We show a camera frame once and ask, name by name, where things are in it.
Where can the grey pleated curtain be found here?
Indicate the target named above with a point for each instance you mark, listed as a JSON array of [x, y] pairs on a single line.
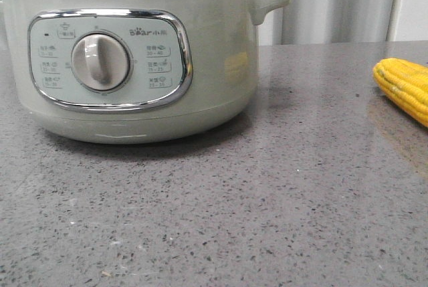
[[333, 21]]

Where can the pale green electric cooking pot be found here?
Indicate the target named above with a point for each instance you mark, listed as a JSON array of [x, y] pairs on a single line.
[[134, 71]]

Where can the yellow knitted corn cob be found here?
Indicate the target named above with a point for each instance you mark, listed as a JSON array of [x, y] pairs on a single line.
[[405, 83]]

